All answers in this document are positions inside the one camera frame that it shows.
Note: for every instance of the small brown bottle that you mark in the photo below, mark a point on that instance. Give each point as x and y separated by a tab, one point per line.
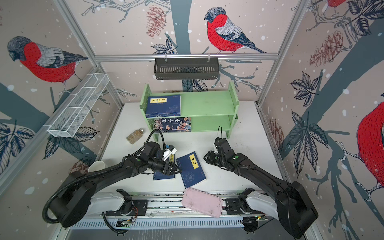
135	136

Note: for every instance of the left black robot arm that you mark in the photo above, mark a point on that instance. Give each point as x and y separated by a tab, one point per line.
70	203

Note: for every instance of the white mesh wall tray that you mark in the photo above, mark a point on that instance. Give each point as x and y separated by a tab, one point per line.
81	102

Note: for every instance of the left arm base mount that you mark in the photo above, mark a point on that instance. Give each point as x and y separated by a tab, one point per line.
132	209

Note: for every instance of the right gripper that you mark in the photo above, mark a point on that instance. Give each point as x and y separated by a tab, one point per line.
210	157

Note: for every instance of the blue book yellow label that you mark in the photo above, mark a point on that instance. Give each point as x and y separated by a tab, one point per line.
160	176
192	171

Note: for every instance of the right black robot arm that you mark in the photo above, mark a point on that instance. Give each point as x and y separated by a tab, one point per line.
289	203

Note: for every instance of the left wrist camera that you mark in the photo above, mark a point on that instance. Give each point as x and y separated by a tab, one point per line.
170	150

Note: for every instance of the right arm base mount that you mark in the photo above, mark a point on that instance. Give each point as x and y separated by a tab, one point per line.
238	207

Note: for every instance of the black hanging wire basket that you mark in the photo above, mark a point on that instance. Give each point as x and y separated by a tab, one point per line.
186	69

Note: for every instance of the green wooden two-tier shelf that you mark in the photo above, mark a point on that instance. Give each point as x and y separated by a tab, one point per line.
207	110

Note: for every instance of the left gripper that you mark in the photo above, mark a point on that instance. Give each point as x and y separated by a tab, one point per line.
169	171

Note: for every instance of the pink plastic case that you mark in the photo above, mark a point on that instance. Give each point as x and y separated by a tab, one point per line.
202	202

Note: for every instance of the colourful illustrated history book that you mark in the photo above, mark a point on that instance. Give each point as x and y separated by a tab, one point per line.
171	125

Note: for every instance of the blue book plain cover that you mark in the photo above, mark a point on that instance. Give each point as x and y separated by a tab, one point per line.
163	106

